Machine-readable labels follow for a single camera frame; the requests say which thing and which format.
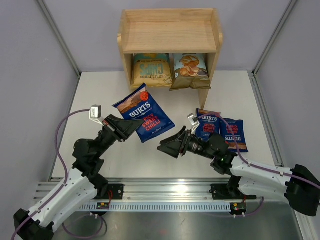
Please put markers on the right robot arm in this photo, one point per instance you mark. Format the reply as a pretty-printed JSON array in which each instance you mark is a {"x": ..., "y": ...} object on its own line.
[{"x": 295, "y": 186}]

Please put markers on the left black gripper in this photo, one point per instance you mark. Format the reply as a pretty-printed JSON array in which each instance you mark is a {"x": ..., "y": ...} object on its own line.
[{"x": 120, "y": 129}]

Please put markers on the tan kettle chips bag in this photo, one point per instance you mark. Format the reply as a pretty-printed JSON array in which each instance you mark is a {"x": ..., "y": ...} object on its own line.
[{"x": 153, "y": 69}]

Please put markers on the blue burts chips bag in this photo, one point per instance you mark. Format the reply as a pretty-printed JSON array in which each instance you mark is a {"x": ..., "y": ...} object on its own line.
[
  {"x": 208, "y": 124},
  {"x": 233, "y": 133},
  {"x": 140, "y": 105}
]

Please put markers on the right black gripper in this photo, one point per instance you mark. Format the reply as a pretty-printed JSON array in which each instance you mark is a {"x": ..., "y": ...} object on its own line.
[{"x": 172, "y": 146}]

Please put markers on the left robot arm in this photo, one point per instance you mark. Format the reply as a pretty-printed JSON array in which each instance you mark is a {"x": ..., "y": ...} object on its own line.
[{"x": 81, "y": 183}]

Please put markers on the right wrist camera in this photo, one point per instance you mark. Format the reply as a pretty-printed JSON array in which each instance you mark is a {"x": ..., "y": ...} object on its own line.
[{"x": 194, "y": 122}]

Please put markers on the white slotted cable duct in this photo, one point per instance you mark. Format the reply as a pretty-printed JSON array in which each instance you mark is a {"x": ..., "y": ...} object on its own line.
[{"x": 150, "y": 207}]

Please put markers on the aluminium frame post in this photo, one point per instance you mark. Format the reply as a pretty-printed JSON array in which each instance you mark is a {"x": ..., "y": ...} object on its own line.
[
  {"x": 275, "y": 34},
  {"x": 60, "y": 39}
]

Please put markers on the left aluminium frame post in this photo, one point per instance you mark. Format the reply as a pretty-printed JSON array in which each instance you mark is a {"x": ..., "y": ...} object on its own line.
[{"x": 60, "y": 39}]

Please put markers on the right aluminium frame post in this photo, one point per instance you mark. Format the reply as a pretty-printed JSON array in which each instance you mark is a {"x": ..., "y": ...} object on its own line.
[{"x": 275, "y": 34}]

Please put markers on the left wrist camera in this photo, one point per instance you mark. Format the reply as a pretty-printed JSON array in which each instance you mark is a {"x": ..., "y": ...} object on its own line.
[{"x": 95, "y": 114}]

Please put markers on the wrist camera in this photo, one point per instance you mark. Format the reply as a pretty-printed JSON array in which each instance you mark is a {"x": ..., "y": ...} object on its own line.
[
  {"x": 194, "y": 122},
  {"x": 95, "y": 114}
]

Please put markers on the light blue cassava chips bag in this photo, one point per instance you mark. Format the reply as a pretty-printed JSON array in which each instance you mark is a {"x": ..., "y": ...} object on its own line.
[{"x": 190, "y": 71}]

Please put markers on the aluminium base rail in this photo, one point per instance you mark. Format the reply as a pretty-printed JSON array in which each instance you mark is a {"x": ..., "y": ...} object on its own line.
[{"x": 173, "y": 190}]

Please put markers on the wooden two-tier shelf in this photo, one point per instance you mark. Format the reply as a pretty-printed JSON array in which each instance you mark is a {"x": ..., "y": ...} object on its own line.
[{"x": 169, "y": 30}]

